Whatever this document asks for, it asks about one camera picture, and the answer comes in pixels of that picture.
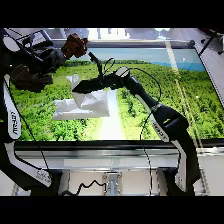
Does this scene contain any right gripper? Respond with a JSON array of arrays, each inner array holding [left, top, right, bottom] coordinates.
[[79, 74, 125, 95]]

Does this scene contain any white shirt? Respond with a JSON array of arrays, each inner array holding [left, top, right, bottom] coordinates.
[[52, 73, 111, 121]]

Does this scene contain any red-brown garment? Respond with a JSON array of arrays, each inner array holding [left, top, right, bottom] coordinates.
[[60, 32, 90, 61]]

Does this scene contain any grey-brown garment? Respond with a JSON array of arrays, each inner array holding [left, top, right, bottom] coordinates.
[[33, 46, 68, 73]]

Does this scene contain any silver frame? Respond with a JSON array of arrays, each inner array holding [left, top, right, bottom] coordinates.
[[0, 33, 224, 196]]

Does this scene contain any black cable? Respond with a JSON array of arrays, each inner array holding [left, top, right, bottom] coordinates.
[[3, 79, 52, 172], [59, 179, 108, 196], [128, 66, 163, 196]]

